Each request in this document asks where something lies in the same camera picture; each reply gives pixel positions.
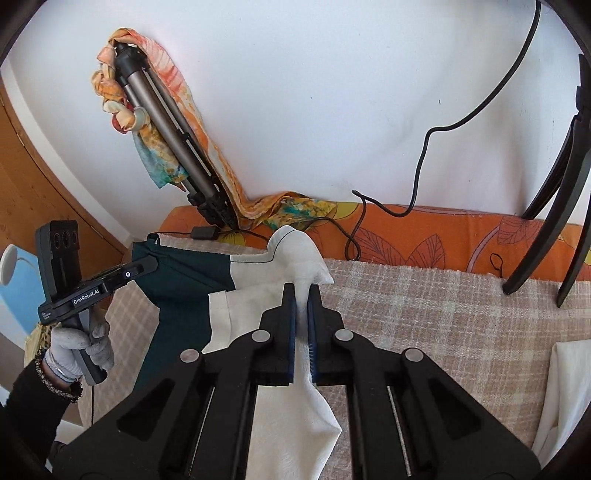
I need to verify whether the orange patterned scarf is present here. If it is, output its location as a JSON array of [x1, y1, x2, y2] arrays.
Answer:
[[95, 28, 338, 232]]

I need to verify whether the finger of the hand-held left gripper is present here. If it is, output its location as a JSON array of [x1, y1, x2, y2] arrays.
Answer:
[[120, 257, 160, 287]]

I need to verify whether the white round disc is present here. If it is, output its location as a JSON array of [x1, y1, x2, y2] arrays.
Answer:
[[0, 244, 31, 285]]

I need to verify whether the pink plaid blanket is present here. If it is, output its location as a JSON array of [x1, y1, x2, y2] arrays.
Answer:
[[78, 233, 591, 462]]

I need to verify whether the orange leaf print bedsheet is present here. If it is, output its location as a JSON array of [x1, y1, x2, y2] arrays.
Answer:
[[159, 203, 591, 282]]

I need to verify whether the person's left hand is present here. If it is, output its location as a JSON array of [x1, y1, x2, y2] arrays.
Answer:
[[47, 320, 115, 385]]

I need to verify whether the folded white garment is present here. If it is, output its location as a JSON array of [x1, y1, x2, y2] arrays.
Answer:
[[531, 339, 591, 462]]

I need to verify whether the small black tripod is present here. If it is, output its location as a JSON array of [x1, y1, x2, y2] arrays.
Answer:
[[502, 53, 591, 309]]

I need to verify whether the person's left forearm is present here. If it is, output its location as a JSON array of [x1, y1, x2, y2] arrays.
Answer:
[[0, 356, 85, 480]]

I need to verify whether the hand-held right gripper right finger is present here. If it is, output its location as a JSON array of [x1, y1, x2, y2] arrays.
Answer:
[[307, 285, 541, 480]]

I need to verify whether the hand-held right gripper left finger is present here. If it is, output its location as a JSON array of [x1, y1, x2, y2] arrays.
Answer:
[[51, 283, 297, 480]]

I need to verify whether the wooden furniture panel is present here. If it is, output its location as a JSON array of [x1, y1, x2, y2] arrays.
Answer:
[[0, 69, 134, 287]]

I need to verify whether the cream and teal printed t-shirt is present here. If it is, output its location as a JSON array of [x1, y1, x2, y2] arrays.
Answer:
[[130, 225, 342, 480]]

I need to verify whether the folded grey tripod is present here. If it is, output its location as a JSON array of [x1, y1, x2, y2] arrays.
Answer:
[[113, 42, 241, 229]]

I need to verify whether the black power cable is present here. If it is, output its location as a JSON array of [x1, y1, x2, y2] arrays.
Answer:
[[159, 0, 542, 264]]

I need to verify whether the light blue board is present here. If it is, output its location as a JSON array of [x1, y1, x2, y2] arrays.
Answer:
[[0, 251, 43, 344]]

